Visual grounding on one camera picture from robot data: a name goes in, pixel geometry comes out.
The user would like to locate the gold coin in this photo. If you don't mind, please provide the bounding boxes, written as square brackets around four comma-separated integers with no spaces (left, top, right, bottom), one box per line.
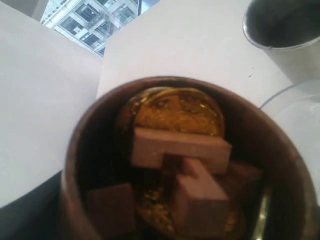
[116,86,225,138]

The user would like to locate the wooden block pieces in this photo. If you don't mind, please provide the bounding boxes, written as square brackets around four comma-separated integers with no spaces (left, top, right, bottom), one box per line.
[86,127,264,240]

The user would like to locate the brown wooden cup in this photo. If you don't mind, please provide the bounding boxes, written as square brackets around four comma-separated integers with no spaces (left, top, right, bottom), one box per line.
[60,76,320,240]

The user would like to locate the clear graduated shaker cup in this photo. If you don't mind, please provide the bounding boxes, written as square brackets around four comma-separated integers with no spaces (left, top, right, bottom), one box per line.
[260,79,320,163]

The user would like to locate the stainless steel tumbler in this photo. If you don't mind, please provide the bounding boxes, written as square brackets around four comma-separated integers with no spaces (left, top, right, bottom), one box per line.
[242,0,320,84]

